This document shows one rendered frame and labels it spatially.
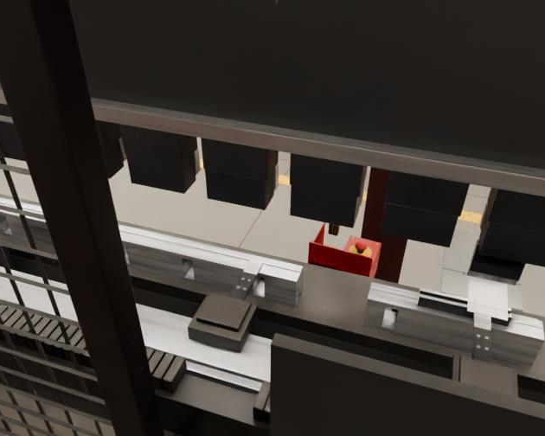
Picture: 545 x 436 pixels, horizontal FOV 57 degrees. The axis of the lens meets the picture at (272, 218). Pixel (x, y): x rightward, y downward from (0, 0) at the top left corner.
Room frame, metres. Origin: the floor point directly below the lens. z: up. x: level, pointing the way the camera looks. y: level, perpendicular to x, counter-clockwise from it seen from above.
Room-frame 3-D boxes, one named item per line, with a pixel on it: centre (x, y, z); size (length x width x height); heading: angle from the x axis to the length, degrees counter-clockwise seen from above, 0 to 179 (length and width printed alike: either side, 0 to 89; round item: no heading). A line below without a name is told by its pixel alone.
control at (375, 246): (1.25, -0.24, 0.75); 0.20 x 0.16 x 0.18; 68
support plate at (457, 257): (0.94, -0.52, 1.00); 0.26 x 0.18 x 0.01; 162
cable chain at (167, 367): (0.66, 0.38, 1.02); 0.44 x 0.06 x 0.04; 72
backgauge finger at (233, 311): (0.82, 0.08, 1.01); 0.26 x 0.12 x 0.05; 162
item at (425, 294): (0.81, -0.44, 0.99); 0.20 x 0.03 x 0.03; 72
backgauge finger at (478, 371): (0.65, -0.43, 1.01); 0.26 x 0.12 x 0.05; 162
